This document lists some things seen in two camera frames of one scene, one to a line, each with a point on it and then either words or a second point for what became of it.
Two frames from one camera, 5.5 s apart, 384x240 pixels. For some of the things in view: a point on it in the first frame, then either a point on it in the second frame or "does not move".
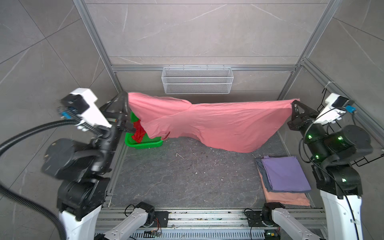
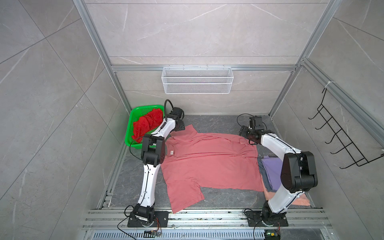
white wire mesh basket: [197, 80] does not move
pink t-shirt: [235, 127] -> [193, 160]
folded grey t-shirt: [263, 173] does not move
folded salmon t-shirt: [287, 198] does not move
